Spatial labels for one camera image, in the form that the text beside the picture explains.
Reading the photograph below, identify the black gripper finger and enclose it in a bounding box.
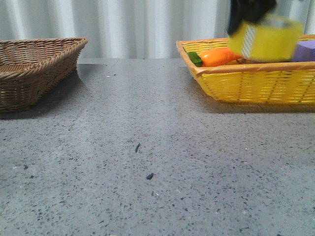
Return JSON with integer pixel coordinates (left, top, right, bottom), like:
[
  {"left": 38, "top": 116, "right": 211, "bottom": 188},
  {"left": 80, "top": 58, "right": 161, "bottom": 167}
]
[{"left": 227, "top": 0, "right": 277, "bottom": 35}]

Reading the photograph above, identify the yellow tape roll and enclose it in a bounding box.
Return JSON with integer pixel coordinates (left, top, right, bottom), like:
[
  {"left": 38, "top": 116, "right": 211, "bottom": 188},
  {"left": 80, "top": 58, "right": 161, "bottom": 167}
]
[{"left": 227, "top": 14, "right": 303, "bottom": 62}]

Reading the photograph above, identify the orange toy carrot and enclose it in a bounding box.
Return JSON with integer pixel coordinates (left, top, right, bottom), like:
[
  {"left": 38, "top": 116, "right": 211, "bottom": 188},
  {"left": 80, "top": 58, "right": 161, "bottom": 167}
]
[{"left": 187, "top": 47, "right": 242, "bottom": 67}]

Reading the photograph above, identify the yellow wicker basket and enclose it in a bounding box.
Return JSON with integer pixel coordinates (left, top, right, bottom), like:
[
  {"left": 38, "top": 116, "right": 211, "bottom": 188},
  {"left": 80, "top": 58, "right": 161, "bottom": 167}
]
[{"left": 176, "top": 38, "right": 315, "bottom": 104}]

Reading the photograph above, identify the purple foam cube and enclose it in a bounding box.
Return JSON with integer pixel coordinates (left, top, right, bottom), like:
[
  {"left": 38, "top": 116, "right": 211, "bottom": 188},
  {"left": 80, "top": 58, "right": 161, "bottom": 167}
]
[{"left": 291, "top": 40, "right": 315, "bottom": 62}]

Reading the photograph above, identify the white pleated curtain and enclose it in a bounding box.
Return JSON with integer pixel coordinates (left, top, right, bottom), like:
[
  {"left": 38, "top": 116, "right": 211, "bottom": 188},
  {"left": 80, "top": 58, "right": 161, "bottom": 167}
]
[{"left": 0, "top": 0, "right": 315, "bottom": 59}]

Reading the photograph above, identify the brown wicker basket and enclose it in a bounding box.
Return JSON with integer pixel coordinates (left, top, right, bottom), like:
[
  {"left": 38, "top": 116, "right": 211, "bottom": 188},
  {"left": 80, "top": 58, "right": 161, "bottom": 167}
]
[{"left": 0, "top": 37, "right": 88, "bottom": 113}]

